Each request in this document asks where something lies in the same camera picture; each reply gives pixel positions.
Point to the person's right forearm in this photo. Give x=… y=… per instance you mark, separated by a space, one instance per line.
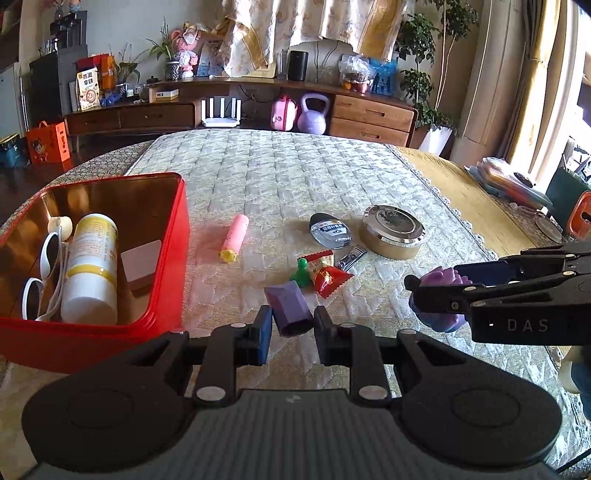
x=582 y=392

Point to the green orange chair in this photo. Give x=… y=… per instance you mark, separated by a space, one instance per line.
x=572 y=203

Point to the silver nail clipper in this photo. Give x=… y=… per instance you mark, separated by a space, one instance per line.
x=351 y=258

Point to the purple rectangular case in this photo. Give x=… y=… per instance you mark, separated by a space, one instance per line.
x=288 y=304

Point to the stack of plastic folders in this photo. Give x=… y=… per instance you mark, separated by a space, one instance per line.
x=508 y=182

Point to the red snack packet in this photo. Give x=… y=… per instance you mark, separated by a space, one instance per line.
x=330 y=279
x=316 y=263

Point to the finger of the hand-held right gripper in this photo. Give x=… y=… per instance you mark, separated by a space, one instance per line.
x=438 y=299
x=480 y=273

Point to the small white box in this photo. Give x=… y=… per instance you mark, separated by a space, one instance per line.
x=164 y=94

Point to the clear plastic bag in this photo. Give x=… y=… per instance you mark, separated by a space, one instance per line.
x=355 y=74

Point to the orange gift bag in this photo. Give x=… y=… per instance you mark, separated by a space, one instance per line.
x=46 y=143
x=108 y=71

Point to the red tin box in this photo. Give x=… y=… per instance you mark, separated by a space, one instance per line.
x=92 y=346

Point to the white router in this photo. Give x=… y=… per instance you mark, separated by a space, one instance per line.
x=221 y=113

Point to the cream garlic-shaped toy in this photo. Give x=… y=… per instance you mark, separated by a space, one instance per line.
x=62 y=226

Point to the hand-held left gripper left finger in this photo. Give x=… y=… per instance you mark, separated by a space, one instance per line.
x=265 y=334

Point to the pink toy suitcase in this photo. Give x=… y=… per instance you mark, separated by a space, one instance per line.
x=283 y=115

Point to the yellow curtain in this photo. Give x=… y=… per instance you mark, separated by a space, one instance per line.
x=545 y=69

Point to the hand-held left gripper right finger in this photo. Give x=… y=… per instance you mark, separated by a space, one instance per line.
x=322 y=334

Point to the black speaker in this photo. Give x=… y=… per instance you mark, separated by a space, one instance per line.
x=298 y=64

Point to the black refrigerator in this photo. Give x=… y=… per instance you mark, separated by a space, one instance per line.
x=48 y=83

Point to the red gift box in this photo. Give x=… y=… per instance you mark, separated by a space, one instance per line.
x=90 y=62

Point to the tall potted tree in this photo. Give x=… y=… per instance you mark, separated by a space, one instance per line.
x=429 y=69

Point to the teal storage box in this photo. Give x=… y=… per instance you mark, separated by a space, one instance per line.
x=11 y=150

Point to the cream covered air conditioner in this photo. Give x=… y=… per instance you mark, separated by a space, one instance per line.
x=489 y=92

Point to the purple kettlebell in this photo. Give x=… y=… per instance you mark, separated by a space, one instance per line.
x=314 y=120

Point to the white yellow bottle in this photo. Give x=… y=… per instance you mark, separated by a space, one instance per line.
x=90 y=267

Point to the potted grass plant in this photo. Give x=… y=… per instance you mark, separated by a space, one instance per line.
x=168 y=55

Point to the yellow tablecloth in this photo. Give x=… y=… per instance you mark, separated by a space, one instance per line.
x=461 y=184

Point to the small potted plant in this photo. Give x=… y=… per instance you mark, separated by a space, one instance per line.
x=124 y=69

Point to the blue picture frame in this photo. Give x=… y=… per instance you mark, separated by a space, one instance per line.
x=210 y=57

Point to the cereal bag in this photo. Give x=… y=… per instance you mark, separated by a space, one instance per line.
x=87 y=90

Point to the green pawn piece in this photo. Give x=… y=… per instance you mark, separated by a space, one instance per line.
x=301 y=272

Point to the wooden TV cabinet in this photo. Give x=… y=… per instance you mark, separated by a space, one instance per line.
x=152 y=115

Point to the blue picture card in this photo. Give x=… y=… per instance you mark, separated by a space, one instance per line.
x=385 y=76

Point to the purple grape toy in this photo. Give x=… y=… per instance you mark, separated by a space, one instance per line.
x=443 y=323

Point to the pink tube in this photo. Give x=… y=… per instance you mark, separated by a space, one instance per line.
x=235 y=235

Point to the small blue toy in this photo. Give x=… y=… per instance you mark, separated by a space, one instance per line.
x=111 y=99

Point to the dark small teapot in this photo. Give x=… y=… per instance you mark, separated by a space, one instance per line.
x=153 y=80

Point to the clear glass vase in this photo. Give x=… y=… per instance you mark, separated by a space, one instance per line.
x=282 y=63

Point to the pink plush doll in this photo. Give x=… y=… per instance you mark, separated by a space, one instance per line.
x=187 y=50

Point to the round gold metal tin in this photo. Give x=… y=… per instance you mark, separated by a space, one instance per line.
x=392 y=230

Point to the floral cloth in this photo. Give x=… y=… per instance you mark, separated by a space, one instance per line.
x=277 y=27

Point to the black coffee machine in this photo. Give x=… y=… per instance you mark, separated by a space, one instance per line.
x=69 y=30

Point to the white sunglasses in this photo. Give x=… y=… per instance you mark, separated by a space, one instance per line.
x=46 y=258

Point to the cream flat board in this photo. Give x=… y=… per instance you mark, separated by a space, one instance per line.
x=263 y=69

